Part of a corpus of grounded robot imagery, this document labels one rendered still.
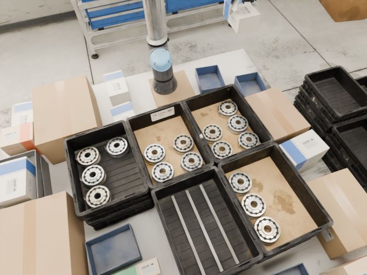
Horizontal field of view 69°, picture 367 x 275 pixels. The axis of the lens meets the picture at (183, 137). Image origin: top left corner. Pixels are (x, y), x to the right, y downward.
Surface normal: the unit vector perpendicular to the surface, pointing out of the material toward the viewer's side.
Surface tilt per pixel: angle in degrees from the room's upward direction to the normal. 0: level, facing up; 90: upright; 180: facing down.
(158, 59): 9
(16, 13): 90
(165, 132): 0
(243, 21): 90
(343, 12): 91
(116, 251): 0
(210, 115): 0
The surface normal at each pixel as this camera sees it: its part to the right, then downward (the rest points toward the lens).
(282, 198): -0.04, -0.55
